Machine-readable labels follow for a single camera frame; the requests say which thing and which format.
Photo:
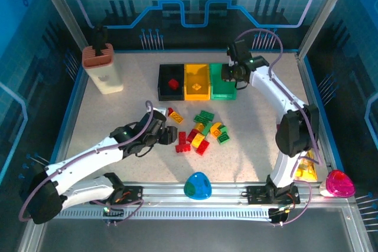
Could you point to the red lego cube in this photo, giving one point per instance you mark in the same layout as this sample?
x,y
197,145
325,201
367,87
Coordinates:
x,y
173,84

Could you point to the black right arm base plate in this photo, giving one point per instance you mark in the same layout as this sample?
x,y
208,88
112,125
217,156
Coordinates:
x,y
255,194

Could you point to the black plastic bin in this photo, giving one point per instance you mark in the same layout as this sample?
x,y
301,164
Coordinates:
x,y
164,94

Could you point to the green lego plate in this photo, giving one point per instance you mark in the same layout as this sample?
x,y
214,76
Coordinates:
x,y
208,114
199,120

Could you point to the aluminium mounting rail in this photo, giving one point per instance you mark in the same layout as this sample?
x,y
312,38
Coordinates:
x,y
224,194

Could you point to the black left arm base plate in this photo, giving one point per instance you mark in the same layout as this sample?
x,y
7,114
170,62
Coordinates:
x,y
136,194

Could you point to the green plastic bin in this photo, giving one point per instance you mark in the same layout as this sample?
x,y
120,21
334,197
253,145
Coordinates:
x,y
223,93

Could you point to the blue translucent triangular lid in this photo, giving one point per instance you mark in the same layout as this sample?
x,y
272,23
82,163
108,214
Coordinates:
x,y
197,187

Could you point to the small red lego piece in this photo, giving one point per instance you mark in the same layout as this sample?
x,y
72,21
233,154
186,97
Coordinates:
x,y
170,112

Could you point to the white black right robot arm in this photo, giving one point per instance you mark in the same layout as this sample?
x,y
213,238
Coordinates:
x,y
265,83

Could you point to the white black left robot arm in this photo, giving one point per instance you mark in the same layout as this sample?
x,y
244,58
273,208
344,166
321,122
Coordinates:
x,y
88,157

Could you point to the yellow translucent triangular lid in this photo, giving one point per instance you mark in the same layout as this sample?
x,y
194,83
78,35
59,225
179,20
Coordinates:
x,y
307,169

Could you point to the yellow arched lego brick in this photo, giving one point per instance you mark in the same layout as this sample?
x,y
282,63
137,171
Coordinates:
x,y
216,125

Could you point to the long green lego brick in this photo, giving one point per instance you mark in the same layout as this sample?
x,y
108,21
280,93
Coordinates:
x,y
208,129

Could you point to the yellow plastic bin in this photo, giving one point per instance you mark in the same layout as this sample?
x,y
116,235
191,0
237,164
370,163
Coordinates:
x,y
196,96

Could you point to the white holder with terracotta top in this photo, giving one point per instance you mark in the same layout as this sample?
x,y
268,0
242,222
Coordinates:
x,y
106,78

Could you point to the aluminium frame post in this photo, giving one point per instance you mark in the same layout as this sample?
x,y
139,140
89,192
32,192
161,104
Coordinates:
x,y
59,4
323,10

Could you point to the pink translucent triangular lid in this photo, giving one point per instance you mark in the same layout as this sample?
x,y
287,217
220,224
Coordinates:
x,y
340,185

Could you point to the small yellow lego brick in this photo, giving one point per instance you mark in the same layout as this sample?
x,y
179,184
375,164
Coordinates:
x,y
216,133

